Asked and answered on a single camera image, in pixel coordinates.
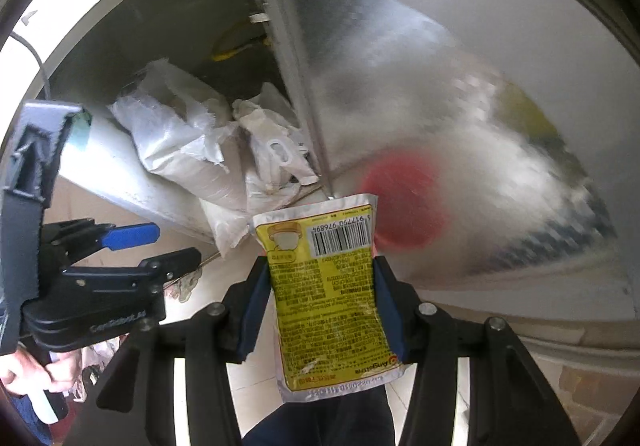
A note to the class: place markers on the floor rag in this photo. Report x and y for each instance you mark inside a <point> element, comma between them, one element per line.
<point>182,283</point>

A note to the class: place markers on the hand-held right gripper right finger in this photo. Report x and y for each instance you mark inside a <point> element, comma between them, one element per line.
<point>390,306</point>

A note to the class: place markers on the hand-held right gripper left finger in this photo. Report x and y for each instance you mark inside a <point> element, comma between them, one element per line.
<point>250,306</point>

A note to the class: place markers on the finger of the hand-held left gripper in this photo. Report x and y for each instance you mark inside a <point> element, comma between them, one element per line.
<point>150,271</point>
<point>130,235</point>

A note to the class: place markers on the white crumpled plastic bag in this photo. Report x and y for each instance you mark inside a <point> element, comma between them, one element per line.
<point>275,151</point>

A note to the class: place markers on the person's dark trousers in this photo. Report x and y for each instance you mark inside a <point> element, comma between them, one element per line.
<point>320,421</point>

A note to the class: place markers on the yellow sauce packet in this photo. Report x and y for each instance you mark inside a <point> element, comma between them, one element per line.
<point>325,301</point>

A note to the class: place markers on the person's left hand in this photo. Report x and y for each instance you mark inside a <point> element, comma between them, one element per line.
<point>30,371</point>

